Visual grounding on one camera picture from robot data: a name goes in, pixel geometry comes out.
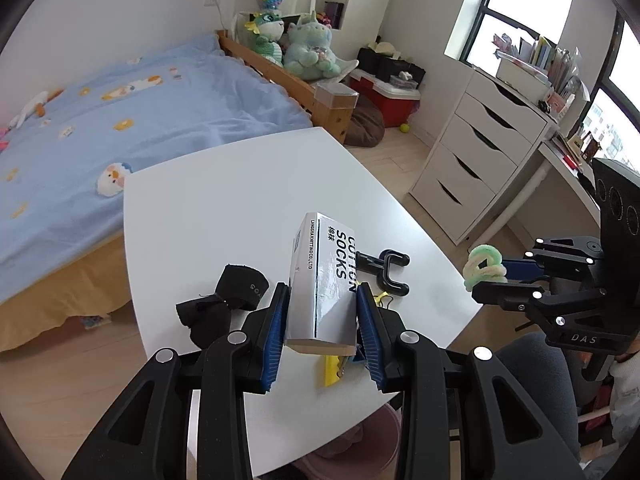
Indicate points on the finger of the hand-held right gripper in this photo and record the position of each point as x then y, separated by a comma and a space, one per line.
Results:
522, 269
505, 295

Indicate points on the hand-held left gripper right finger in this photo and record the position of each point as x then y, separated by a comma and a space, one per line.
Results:
370, 340

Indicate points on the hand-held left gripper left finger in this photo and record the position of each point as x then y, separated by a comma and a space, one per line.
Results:
274, 340

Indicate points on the black plastic hook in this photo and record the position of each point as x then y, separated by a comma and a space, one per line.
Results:
395, 287

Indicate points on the black sock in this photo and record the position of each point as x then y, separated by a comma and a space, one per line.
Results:
240, 285

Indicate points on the white sock box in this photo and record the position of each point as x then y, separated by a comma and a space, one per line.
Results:
325, 285

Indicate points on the pink trash bin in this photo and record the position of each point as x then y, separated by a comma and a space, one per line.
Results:
382, 425

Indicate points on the person's right forearm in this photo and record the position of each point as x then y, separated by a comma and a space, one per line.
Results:
627, 400

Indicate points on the yellow plastic clip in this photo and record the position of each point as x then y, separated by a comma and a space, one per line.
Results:
331, 372

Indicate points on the white desk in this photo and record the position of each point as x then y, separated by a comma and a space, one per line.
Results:
565, 180

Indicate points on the person's right leg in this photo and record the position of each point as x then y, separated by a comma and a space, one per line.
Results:
540, 370

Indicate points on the white drawer chest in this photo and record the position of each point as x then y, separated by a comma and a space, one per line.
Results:
480, 160

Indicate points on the white drawer table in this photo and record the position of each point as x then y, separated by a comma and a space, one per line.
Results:
225, 200

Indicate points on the white storage box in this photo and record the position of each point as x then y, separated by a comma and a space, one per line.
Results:
520, 77

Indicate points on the colourful toy box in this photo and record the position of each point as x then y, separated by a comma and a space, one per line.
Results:
97, 322

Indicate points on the row of books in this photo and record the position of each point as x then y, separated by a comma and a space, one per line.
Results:
545, 55

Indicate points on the red cooler box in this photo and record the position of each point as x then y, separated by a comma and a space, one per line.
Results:
385, 105

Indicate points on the brown floor cushion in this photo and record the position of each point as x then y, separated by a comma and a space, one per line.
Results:
365, 122

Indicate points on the yellow bed skirt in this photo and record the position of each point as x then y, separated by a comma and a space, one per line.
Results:
60, 300

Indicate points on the black fabric storage box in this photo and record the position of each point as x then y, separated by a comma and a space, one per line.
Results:
367, 62
400, 67

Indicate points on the clear plastic box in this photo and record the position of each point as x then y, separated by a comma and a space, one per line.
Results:
335, 96

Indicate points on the cream cloth bundle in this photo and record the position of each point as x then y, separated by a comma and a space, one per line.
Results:
384, 49

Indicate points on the bed with blue blanket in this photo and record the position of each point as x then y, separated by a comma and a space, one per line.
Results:
125, 125

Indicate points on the white chair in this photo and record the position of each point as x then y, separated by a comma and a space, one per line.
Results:
350, 66

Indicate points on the teal dinosaur plush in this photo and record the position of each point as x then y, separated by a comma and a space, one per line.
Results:
312, 45

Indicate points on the green dragon plush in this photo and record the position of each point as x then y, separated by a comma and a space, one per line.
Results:
267, 35

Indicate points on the purple box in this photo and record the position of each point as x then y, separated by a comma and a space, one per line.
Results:
334, 14

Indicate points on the pink plush toy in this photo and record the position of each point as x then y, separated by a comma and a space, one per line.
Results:
3, 142

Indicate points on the white goose plush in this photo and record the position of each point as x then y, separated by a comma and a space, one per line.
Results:
30, 107

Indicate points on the wooden bed frame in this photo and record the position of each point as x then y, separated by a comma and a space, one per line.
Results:
280, 77

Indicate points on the white wall shelf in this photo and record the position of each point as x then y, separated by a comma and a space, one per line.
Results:
362, 0

